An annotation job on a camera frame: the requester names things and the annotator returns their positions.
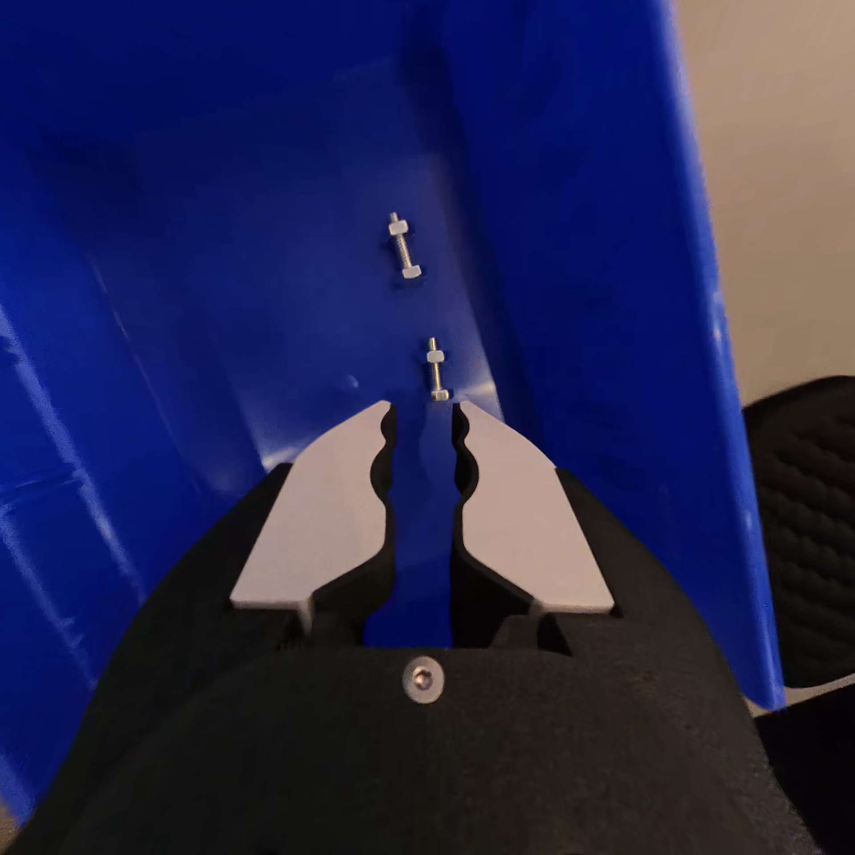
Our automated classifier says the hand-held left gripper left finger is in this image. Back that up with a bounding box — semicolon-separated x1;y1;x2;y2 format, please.
229;399;399;643

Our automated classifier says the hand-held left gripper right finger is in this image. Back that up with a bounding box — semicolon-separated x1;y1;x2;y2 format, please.
451;399;617;646

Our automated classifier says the silver hex bolt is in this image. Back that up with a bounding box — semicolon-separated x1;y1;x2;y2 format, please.
425;337;452;402
386;212;423;281

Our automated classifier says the blue plastic bin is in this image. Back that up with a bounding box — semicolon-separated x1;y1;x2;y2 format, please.
0;0;787;829

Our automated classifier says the black mesh armrest pad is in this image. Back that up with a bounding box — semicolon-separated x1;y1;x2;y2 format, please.
743;376;855;690

